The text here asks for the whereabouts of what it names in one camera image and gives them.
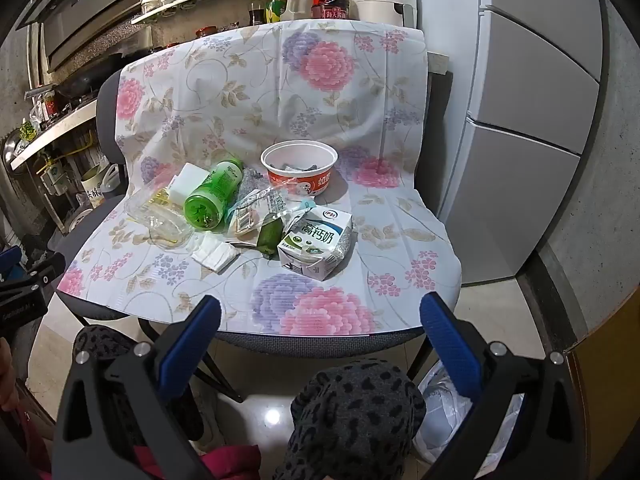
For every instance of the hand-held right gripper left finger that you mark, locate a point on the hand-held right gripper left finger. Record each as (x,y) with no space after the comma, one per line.
(192,345)

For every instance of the grey refrigerator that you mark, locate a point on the grey refrigerator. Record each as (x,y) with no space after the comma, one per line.
(520,160)

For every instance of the brown wooden door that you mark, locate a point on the brown wooden door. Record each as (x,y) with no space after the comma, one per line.
(610,400)

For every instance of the black wok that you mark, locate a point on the black wok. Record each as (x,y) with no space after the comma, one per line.
(75,82)

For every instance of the grey mesh wrapper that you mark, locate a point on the grey mesh wrapper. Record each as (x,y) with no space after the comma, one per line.
(250,182)

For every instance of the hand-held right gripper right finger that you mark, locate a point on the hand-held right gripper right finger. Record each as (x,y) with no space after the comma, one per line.
(450,345)

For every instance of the white mug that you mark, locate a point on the white mug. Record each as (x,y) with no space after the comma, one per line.
(95,187)

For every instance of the white foam block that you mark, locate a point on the white foam block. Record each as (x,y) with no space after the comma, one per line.
(187,180)

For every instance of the white tissue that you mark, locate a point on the white tissue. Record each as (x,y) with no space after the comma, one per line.
(215,257)

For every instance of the red white noodle bowl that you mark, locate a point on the red white noodle bowl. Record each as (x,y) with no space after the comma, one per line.
(300,185)

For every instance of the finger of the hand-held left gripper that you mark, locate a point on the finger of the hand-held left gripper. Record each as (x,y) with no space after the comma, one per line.
(40,270)
(10,259)

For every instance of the green wrapper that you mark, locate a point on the green wrapper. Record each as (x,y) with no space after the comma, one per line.
(267,237)

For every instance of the dark grey office chair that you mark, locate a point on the dark grey office chair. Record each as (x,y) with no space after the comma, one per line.
(107,110)

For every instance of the person's left forearm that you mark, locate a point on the person's left forearm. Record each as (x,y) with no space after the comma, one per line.
(20,440)

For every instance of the white plastic jug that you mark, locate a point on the white plastic jug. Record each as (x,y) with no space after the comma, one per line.
(296,6)

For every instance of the green plastic bottle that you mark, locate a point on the green plastic bottle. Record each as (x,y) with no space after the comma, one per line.
(215,190)

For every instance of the person's left leg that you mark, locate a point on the person's left leg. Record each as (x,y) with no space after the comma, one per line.
(100,345)

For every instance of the white green milk carton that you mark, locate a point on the white green milk carton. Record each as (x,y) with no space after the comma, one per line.
(315,240)

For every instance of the pink jacket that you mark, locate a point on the pink jacket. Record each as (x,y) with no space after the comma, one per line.
(225,462)

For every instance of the clear plastic container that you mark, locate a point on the clear plastic container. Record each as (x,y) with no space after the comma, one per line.
(150,215)

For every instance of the yellow green bottle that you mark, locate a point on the yellow green bottle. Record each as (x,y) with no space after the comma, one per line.
(275,7)

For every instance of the dark soy sauce bottle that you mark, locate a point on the dark soy sauce bottle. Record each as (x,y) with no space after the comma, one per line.
(256,10)

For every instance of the trash bin with plastic bag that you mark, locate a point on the trash bin with plastic bag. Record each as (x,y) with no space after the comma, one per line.
(440,405)

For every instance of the clear plastic wrapper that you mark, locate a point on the clear plastic wrapper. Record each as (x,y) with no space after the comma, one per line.
(250,215)

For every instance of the steel range hood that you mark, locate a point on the steel range hood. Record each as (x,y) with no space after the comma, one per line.
(85,20)

